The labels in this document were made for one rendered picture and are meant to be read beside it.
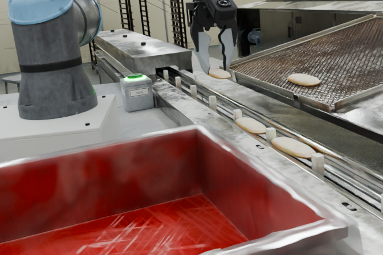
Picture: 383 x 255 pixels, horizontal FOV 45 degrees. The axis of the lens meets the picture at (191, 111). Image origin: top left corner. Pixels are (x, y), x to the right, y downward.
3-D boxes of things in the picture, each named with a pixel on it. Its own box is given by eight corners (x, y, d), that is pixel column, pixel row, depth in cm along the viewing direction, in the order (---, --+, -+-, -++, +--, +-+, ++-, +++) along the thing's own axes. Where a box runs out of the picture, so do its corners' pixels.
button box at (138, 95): (123, 118, 123) (118, 78, 120) (153, 113, 125) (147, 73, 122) (129, 126, 115) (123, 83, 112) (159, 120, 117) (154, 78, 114)
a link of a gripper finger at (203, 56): (201, 71, 102) (203, 29, 100) (210, 75, 97) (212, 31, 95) (187, 71, 101) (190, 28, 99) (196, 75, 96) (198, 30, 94)
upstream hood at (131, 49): (94, 45, 255) (92, 30, 253) (126, 41, 260) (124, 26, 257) (137, 82, 139) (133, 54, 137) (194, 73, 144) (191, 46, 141)
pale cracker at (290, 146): (265, 143, 75) (265, 136, 75) (285, 138, 76) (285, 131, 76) (301, 161, 66) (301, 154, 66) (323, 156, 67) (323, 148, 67)
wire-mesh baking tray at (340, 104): (220, 71, 122) (219, 65, 121) (377, 17, 133) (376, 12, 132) (329, 113, 75) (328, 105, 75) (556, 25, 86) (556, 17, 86)
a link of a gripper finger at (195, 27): (209, 51, 97) (212, 9, 96) (212, 52, 96) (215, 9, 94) (188, 50, 96) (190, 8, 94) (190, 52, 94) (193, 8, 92)
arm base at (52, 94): (11, 124, 83) (0, 70, 80) (27, 105, 97) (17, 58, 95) (96, 112, 85) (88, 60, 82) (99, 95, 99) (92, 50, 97)
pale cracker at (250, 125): (231, 122, 88) (230, 116, 88) (249, 119, 89) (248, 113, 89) (253, 136, 79) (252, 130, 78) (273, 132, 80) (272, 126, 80)
